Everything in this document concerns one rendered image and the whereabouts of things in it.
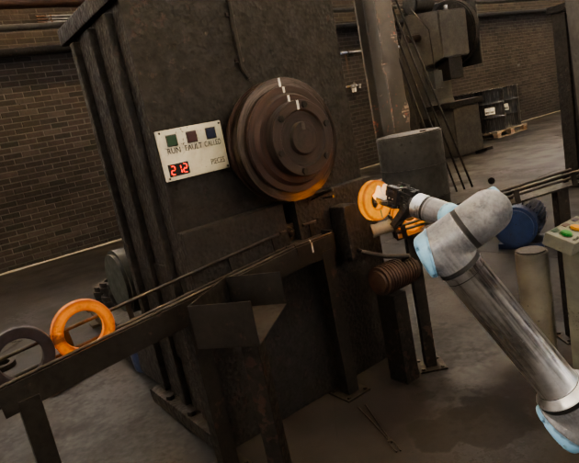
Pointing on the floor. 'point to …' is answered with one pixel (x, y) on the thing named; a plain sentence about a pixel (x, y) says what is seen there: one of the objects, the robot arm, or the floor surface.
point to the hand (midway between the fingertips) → (374, 195)
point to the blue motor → (524, 226)
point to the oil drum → (415, 162)
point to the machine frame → (221, 183)
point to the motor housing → (396, 315)
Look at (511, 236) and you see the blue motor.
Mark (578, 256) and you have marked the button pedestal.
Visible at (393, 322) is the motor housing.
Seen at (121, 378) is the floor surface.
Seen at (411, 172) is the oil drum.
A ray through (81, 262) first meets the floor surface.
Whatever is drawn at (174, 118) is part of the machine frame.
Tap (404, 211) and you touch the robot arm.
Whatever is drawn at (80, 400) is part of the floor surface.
